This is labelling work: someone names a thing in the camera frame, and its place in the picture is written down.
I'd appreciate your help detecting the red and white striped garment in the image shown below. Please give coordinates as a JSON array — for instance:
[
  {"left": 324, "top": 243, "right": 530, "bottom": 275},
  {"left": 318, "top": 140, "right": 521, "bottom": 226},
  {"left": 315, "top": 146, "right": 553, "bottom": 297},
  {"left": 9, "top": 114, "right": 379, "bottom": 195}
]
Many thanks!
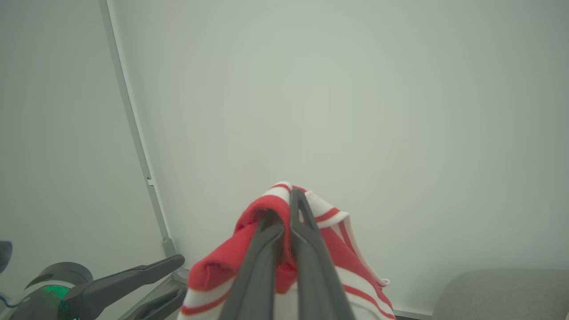
[{"left": 178, "top": 181, "right": 397, "bottom": 320}]

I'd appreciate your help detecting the grey upholstered furniture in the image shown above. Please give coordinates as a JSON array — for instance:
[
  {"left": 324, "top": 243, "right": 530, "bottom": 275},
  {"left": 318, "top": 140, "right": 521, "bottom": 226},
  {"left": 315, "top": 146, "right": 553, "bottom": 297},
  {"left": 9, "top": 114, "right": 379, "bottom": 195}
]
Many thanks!
[{"left": 431, "top": 268, "right": 569, "bottom": 320}]

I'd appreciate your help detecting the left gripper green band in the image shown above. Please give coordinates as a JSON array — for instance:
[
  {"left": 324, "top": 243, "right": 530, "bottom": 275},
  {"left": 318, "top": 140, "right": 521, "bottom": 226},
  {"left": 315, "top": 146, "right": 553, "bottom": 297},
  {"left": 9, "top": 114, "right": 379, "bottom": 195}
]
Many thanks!
[{"left": 8, "top": 254, "right": 188, "bottom": 320}]

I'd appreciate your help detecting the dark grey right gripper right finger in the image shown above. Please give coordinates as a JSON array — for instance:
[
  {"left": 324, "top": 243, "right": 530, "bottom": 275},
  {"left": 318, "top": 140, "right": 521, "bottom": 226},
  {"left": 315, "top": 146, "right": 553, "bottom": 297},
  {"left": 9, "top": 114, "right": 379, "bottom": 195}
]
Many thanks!
[{"left": 289, "top": 188, "right": 356, "bottom": 320}]

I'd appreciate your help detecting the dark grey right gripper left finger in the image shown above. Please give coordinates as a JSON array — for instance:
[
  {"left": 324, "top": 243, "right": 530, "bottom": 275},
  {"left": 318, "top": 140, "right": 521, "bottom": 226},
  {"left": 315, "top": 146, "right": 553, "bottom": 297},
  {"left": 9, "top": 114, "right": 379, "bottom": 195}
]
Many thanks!
[{"left": 219, "top": 210, "right": 285, "bottom": 320}]

